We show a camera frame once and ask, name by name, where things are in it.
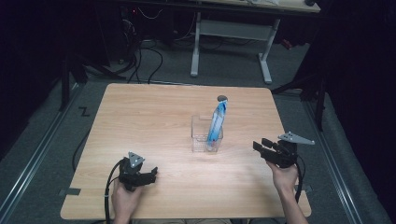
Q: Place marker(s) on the black metal stand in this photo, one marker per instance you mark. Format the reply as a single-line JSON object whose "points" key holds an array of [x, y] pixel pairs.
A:
{"points": [[320, 102], [65, 81]]}

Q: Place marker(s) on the small red object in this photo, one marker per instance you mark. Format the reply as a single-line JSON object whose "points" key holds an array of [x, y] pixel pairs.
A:
{"points": [[287, 44]]}

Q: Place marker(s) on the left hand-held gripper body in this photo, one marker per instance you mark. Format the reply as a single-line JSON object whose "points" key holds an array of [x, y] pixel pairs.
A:
{"points": [[132, 177]]}

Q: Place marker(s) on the wooden desk with white legs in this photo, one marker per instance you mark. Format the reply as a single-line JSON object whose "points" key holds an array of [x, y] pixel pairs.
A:
{"points": [[233, 30]]}

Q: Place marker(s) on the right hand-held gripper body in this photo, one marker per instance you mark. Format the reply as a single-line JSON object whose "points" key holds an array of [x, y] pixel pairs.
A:
{"points": [[285, 154]]}

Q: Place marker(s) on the person's right hand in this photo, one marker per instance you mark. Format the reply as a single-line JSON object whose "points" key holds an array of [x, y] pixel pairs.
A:
{"points": [[285, 179]]}

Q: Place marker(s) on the metal floor rail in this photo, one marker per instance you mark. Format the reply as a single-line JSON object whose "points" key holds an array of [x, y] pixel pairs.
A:
{"points": [[37, 155], [333, 165]]}

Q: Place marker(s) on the clear plastic container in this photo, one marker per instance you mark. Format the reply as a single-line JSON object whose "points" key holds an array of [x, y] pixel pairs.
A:
{"points": [[199, 137]]}

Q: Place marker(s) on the person's left hand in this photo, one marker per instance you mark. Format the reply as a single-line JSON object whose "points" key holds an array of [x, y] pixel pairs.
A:
{"points": [[124, 200]]}

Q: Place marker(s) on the grey tape strip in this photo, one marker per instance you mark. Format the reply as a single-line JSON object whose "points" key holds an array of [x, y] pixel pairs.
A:
{"points": [[71, 191], [308, 188]]}

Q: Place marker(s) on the blue and white toothpaste tube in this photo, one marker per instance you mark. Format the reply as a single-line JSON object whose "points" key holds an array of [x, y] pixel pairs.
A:
{"points": [[217, 124]]}

